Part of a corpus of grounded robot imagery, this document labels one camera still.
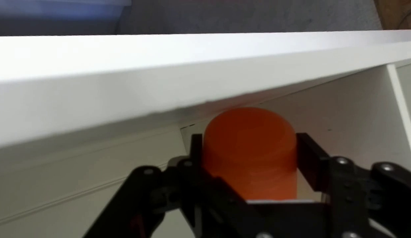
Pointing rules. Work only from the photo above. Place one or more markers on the white shelf cabinet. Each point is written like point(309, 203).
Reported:
point(126, 75)

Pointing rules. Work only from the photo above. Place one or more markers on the orange plastic cup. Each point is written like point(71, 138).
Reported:
point(250, 146)

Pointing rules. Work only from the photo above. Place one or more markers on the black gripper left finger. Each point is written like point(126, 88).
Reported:
point(197, 153)

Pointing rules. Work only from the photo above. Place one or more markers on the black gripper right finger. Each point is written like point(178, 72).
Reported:
point(313, 159)

